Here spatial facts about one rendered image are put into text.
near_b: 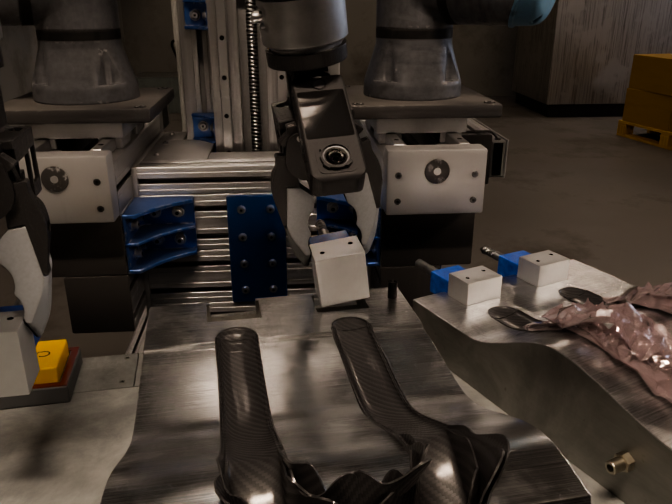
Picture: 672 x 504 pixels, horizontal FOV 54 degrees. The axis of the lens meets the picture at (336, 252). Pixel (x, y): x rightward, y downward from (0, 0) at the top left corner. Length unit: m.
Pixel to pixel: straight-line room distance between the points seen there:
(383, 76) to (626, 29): 6.43
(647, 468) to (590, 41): 6.75
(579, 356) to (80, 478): 0.44
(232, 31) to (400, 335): 0.63
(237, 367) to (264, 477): 0.19
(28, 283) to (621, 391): 0.47
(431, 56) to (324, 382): 0.58
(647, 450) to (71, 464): 0.48
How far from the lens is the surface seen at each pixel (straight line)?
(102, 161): 0.89
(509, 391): 0.67
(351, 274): 0.64
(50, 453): 0.67
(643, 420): 0.57
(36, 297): 0.53
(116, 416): 0.69
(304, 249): 0.64
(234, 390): 0.56
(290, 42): 0.56
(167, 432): 0.51
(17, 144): 0.53
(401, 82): 0.99
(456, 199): 0.91
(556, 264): 0.84
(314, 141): 0.54
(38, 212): 0.51
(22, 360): 0.54
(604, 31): 7.28
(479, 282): 0.76
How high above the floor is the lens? 1.18
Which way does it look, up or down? 22 degrees down
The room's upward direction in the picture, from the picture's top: straight up
